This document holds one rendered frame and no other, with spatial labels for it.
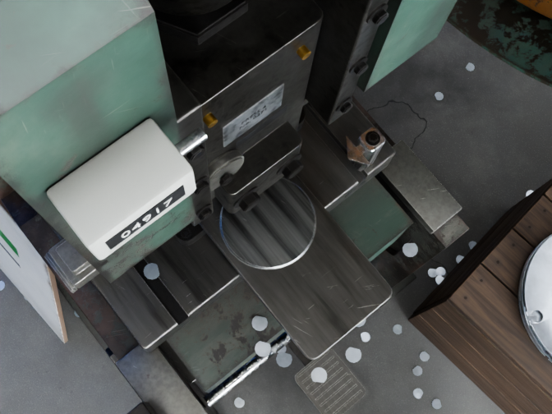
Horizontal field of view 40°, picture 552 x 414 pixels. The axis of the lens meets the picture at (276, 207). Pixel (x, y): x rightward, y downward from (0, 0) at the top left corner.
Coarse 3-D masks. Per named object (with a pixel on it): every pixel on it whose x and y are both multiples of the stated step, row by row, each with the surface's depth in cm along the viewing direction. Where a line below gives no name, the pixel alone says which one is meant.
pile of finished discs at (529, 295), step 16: (544, 240) 141; (544, 256) 139; (528, 272) 139; (544, 272) 139; (528, 288) 138; (544, 288) 138; (528, 304) 137; (544, 304) 137; (528, 320) 137; (544, 320) 136; (544, 336) 136; (544, 352) 136
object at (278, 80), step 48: (240, 0) 60; (288, 0) 62; (192, 48) 60; (240, 48) 60; (288, 48) 62; (240, 96) 63; (288, 96) 73; (240, 144) 75; (288, 144) 79; (240, 192) 78
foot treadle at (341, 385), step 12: (300, 360) 155; (312, 360) 155; (324, 360) 154; (336, 360) 154; (300, 372) 153; (336, 372) 153; (348, 372) 154; (300, 384) 152; (312, 384) 152; (324, 384) 153; (336, 384) 153; (348, 384) 153; (360, 384) 153; (312, 396) 152; (324, 396) 152; (336, 396) 152; (348, 396) 152; (360, 396) 152; (324, 408) 151; (336, 408) 152; (348, 408) 152
